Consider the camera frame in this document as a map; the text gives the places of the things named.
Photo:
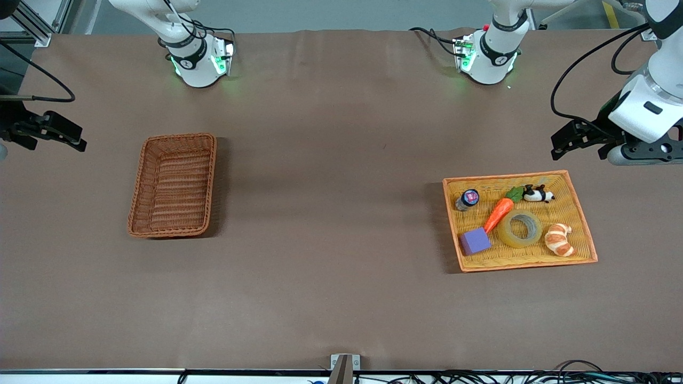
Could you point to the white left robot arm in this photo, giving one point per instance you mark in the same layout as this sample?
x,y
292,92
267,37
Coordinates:
x,y
496,58

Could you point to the brown deep wicker basket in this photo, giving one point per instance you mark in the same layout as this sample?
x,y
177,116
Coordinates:
x,y
173,186

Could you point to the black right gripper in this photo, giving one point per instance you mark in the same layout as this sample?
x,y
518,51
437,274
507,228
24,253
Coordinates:
x,y
12,126

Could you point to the table cover sheet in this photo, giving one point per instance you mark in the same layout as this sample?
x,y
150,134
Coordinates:
x,y
331,213

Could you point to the purple foam cube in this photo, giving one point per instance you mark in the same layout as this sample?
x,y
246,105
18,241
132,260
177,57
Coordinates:
x,y
475,241

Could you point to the orange toy carrot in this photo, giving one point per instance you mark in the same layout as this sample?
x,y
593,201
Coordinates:
x,y
499,213

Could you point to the yellowish clear tape roll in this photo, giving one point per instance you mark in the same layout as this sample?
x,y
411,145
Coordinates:
x,y
507,237

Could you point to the black and white animal toy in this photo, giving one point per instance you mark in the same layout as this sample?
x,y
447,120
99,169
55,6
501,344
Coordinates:
x,y
536,195

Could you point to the aluminium frame profile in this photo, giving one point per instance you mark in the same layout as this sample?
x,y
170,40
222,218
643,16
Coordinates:
x,y
37,33

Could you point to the metal table edge bracket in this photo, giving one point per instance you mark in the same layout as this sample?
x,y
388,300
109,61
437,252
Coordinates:
x,y
344,365

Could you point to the yellow flat wicker basket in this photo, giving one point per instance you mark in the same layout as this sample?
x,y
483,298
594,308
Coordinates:
x,y
571,213

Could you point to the small jar with blue lid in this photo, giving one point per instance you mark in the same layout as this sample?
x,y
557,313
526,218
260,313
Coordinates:
x,y
468,199

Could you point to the toy croissant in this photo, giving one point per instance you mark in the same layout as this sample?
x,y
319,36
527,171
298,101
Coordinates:
x,y
557,240

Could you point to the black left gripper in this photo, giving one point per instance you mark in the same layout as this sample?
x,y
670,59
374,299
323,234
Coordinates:
x,y
601,135

